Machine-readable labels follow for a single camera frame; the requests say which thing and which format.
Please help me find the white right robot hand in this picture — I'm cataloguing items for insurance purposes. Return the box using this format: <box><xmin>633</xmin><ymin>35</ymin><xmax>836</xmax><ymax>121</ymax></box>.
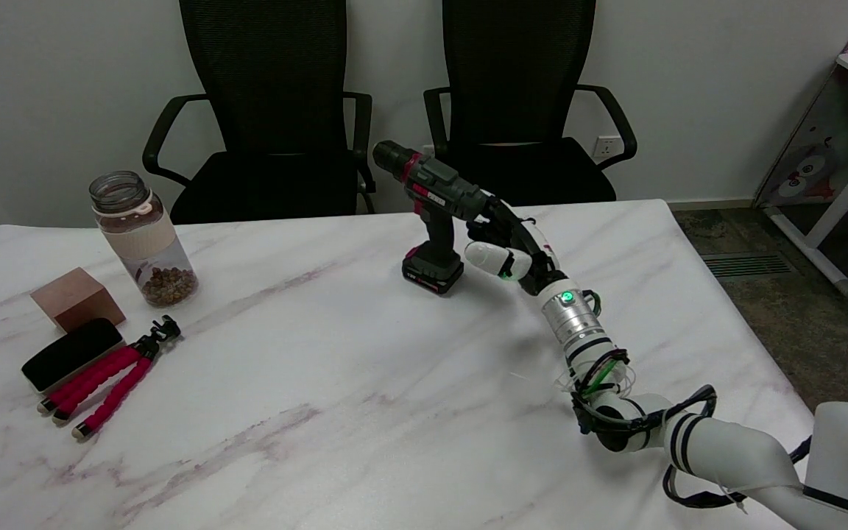
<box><xmin>464</xmin><ymin>193</ymin><xmax>569</xmax><ymax>297</ymax></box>

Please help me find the dark green power screwdriver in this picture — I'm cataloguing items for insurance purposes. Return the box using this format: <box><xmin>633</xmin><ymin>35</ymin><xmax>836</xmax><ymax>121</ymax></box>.
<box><xmin>372</xmin><ymin>140</ymin><xmax>488</xmax><ymax>296</ymax></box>

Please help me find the black mesh office chair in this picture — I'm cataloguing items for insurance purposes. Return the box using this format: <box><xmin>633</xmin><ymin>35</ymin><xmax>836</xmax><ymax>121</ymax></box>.
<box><xmin>142</xmin><ymin>0</ymin><xmax>377</xmax><ymax>225</ymax></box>
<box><xmin>423</xmin><ymin>0</ymin><xmax>637</xmax><ymax>209</ymax></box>

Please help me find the floor vent grille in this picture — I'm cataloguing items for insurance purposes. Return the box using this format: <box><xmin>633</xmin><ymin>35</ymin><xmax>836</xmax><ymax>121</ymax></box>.
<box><xmin>699</xmin><ymin>252</ymin><xmax>794</xmax><ymax>279</ymax></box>

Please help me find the white desk with cartoon panel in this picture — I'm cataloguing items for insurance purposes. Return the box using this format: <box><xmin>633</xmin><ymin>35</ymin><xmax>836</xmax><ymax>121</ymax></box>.
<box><xmin>754</xmin><ymin>0</ymin><xmax>848</xmax><ymax>298</ymax></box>

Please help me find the glass jar with nuts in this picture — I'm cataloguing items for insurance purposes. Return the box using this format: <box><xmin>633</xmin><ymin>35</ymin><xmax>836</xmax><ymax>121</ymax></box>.
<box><xmin>89</xmin><ymin>171</ymin><xmax>199</xmax><ymax>308</ymax></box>

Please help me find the red flexible mini tripod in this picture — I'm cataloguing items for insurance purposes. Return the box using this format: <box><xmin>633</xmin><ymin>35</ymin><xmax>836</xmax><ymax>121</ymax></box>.
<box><xmin>38</xmin><ymin>315</ymin><xmax>182</xmax><ymax>441</ymax></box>

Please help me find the brown wooden block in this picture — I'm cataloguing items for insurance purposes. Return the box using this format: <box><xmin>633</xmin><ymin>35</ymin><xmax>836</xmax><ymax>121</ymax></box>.
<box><xmin>30</xmin><ymin>267</ymin><xmax>127</xmax><ymax>333</ymax></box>

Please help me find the black oblong case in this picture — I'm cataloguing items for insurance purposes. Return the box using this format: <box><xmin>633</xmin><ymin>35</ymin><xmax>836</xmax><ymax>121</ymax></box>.
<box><xmin>21</xmin><ymin>318</ymin><xmax>124</xmax><ymax>392</ymax></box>

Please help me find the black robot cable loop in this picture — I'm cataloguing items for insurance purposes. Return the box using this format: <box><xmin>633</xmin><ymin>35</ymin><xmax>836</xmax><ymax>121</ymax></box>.
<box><xmin>570</xmin><ymin>349</ymin><xmax>813</xmax><ymax>510</ymax></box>

